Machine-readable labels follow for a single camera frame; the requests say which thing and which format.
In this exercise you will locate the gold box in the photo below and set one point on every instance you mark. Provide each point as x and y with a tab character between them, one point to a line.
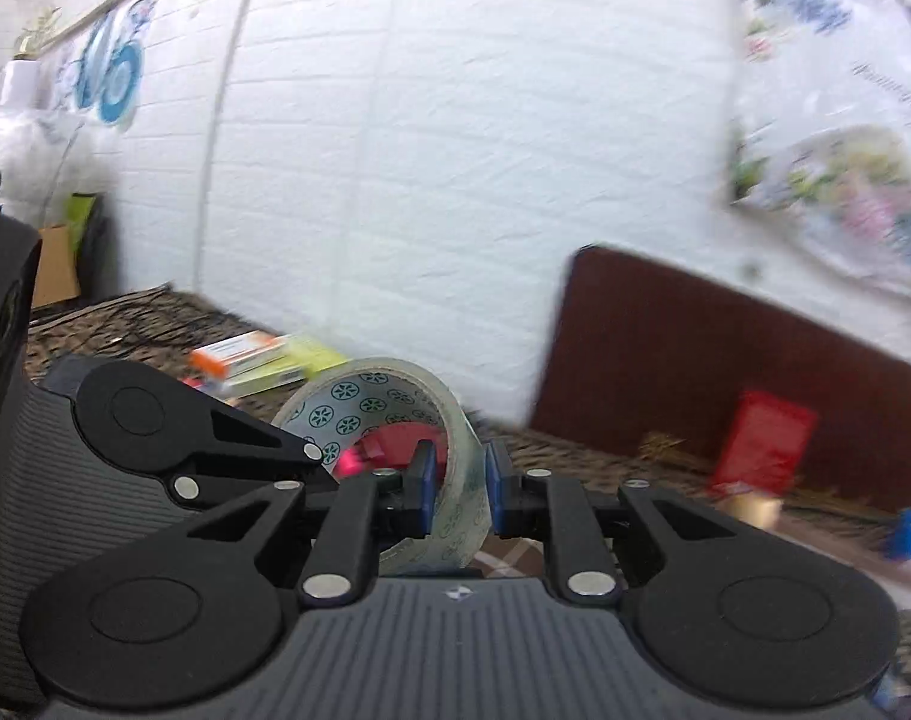
755	511

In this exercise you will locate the colourful printed plastic sheet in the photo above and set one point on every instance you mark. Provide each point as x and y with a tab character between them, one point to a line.
838	127

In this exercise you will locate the white wall pipe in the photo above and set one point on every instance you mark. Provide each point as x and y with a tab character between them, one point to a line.
219	112

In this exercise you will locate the white plastic bag bundle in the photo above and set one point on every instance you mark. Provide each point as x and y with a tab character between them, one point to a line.
20	157

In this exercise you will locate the pink highlighter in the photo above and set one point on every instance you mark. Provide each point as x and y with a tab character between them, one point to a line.
348	459

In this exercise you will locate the clear tape roll green print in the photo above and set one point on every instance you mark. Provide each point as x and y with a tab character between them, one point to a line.
380	405

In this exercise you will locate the dark red box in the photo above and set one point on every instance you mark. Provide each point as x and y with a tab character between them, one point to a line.
395	442

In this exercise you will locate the tall red box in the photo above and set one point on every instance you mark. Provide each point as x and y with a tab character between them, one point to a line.
763	442

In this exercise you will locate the brown letter-patterned cloth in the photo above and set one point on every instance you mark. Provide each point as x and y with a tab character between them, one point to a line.
568	461

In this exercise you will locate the orange white medicine box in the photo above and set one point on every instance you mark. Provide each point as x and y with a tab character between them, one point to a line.
234	354

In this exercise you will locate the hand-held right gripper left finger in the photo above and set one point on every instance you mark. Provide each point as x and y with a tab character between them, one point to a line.
425	491

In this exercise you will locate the blue round wall sticker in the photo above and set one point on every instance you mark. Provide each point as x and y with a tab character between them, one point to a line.
118	82

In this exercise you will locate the dark brown headboard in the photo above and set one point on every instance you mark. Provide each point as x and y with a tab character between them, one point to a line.
650	330

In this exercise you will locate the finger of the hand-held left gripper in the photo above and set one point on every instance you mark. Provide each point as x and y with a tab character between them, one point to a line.
260	439

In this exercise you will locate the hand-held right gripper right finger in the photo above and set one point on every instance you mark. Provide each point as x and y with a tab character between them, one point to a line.
494	495

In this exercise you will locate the yellow-green bag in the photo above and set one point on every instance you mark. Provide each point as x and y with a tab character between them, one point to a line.
82	210

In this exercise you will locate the flat cardboard sheet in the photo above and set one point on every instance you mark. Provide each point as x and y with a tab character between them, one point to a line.
54	270

